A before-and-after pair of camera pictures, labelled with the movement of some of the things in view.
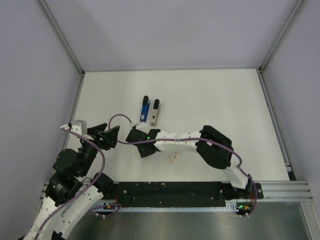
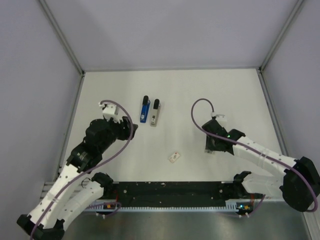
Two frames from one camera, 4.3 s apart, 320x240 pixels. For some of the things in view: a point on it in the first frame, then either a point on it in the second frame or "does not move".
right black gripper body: x=142 y=152 to x=216 y=141
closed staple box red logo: x=174 y=157 does not move
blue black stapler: x=145 y=108 does not move
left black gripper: x=110 y=136 to x=124 y=132
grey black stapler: x=156 y=113 does not move
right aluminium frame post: x=294 y=13 does not move
